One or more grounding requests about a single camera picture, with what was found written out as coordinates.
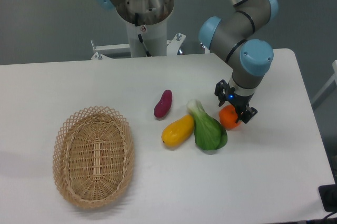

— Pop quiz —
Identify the black device at table edge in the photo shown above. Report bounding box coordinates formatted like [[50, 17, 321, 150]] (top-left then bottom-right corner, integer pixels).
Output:
[[318, 184, 336, 212]]

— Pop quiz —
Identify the yellow mango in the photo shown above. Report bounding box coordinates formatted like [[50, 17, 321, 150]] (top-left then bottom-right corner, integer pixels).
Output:
[[161, 114, 194, 148]]

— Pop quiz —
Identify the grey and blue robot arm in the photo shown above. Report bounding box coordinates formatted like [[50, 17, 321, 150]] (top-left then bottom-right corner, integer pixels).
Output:
[[97, 0, 279, 123]]

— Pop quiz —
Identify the purple sweet potato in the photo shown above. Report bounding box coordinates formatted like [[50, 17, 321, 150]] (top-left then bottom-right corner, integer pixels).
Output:
[[154, 90, 173, 119]]

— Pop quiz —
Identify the green bok choy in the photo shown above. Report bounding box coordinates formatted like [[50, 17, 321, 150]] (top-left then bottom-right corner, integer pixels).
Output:
[[186, 99, 228, 151]]

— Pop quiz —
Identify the woven wicker basket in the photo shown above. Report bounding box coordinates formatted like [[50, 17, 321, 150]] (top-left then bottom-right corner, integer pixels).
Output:
[[53, 106, 135, 209]]

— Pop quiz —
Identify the black cable on pedestal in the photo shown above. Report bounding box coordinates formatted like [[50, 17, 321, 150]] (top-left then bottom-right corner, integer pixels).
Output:
[[134, 12, 152, 57]]

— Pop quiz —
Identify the white frame at right edge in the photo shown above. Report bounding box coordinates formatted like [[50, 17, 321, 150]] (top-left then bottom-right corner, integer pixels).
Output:
[[311, 60, 336, 110]]

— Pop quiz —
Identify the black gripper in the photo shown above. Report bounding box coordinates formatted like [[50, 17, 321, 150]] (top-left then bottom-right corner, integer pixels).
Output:
[[214, 80, 257, 124]]

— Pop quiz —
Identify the orange fruit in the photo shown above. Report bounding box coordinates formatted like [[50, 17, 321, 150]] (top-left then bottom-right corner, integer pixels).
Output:
[[219, 104, 241, 130]]

